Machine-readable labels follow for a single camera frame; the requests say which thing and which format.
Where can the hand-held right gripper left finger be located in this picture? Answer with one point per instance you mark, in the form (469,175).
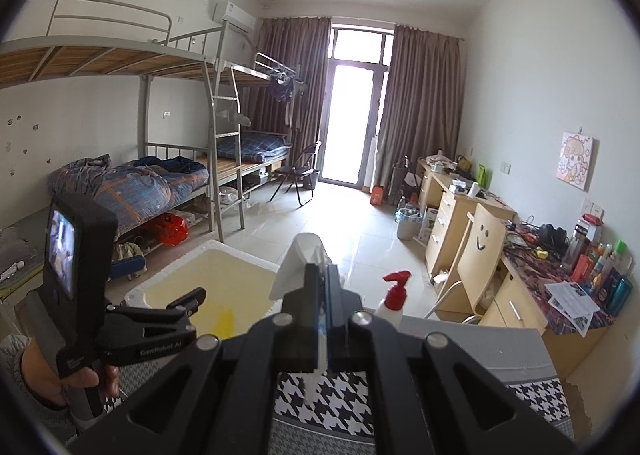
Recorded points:
(300,305)

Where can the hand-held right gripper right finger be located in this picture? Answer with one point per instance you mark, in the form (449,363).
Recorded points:
(350,305)

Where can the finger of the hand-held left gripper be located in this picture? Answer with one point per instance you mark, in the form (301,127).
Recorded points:
(150,342)
(187,299)

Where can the white foam box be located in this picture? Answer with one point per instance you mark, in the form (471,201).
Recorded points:
(200,275)

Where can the white tissue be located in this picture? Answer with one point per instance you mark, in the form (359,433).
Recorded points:
(300,260)

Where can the person's left forearm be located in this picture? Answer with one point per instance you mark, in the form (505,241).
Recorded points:
(12,385)

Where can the person's left hand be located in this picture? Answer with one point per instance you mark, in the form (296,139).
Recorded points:
(47,380)

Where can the white bottle with red pump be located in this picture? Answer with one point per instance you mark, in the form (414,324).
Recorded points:
(392,302)

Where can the beige cloth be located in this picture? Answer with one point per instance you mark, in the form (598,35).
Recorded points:
(127,251)

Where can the red plastic bag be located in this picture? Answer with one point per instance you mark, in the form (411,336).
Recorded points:
(170,230)

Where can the blue plaid quilt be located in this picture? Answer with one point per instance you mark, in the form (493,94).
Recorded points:
(130,195)

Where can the houndstooth tablecloth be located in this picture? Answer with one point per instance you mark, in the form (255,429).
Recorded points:
(345,400)

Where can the white trash bin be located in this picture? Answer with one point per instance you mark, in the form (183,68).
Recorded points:
(409,227)

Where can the white carton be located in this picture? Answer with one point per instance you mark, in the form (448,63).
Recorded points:
(428,225)

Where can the orange box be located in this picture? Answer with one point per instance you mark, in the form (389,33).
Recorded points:
(377,195)

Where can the dark blue blanket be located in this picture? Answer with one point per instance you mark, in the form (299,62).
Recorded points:
(185,170)

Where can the cluttered wooden desk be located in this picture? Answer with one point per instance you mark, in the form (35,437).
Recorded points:
(445,215)

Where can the wooden chair with smiley face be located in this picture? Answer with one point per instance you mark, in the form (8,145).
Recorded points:
(480,255)

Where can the black folding chair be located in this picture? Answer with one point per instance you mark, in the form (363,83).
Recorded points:
(302,157)

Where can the large metal bunk bed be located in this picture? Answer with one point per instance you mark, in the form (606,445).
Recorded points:
(145,110)

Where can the blue folded bedding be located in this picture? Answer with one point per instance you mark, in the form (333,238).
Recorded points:
(255,145)

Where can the metal bed ladder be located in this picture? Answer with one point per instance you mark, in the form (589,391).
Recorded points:
(216,135)

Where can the wooden desk with patterned cloth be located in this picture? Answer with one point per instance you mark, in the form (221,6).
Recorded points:
(520,300)

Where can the dark patterned desk cloth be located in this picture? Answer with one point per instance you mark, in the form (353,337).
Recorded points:
(530,270)

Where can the green bag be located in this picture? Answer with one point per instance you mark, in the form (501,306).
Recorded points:
(482,175)

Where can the glass balcony door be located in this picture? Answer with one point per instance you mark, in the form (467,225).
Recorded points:
(350,110)

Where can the dark hanging clothes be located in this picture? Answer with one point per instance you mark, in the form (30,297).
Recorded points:
(280,90)

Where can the brown curtain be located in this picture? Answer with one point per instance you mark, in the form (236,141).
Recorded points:
(420,100)
(295,60)

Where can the printed paper sheets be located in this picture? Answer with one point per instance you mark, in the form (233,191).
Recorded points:
(570,302)

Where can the group of toiletry bottles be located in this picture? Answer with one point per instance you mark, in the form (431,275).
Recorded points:
(600,275)

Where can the white air conditioner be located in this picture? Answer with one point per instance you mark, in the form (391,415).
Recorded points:
(232,15)

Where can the white wall socket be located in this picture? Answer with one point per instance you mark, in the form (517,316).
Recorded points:
(593,209)

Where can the cartoon wall picture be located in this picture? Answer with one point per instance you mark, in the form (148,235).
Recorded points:
(575,162)

